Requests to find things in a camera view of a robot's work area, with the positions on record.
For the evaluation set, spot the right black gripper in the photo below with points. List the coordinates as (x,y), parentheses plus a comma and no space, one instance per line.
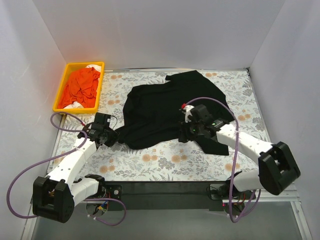
(185,132)

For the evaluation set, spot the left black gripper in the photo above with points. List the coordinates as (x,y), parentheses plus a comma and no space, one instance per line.
(110,137)

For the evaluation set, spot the black t shirt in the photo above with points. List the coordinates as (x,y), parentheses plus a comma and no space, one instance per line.
(152,111)

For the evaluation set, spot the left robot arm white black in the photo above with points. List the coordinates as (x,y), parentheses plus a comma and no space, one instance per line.
(57,194)

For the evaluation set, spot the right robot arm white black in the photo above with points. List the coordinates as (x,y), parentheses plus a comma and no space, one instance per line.
(277,168)

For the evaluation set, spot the yellow plastic bin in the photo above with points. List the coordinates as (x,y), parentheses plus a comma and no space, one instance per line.
(80,88)

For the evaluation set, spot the floral table cloth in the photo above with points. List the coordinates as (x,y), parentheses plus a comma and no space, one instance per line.
(172,160)

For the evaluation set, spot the orange t shirt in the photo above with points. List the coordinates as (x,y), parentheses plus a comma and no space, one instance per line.
(82,87)

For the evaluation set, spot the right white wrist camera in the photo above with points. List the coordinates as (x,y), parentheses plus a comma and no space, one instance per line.
(186,109)

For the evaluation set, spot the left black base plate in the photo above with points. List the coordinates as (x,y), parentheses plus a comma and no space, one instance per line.
(112,191)

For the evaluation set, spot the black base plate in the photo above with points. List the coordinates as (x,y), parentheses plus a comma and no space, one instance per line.
(112,191)
(221,192)

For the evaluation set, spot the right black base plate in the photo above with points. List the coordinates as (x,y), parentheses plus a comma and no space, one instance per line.
(221,192)

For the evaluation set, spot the aluminium frame rail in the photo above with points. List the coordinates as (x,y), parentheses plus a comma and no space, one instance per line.
(274,218)

